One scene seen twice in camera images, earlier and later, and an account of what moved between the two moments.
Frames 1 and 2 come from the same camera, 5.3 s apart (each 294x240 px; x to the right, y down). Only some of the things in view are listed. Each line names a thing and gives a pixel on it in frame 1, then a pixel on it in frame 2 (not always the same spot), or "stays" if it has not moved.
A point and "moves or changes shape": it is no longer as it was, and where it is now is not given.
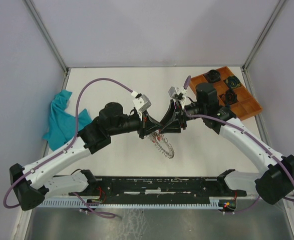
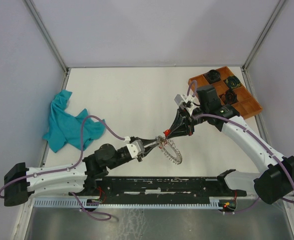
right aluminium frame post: x=263 y=35 stays
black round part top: x=212 y=76 stays
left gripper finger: x=151 y=130 → x=148 y=148
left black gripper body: x=142 y=123 → x=139 y=158
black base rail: x=156 y=189 stays
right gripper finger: x=169 y=114 → x=178 y=120
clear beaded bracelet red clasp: x=158 y=136 moves or changes shape
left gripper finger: x=154 y=122 → x=144 y=141
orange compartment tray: x=230 y=93 stays
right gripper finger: x=172 y=128 → x=179 y=134
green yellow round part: x=233 y=82 stays
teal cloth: x=62 y=125 stays
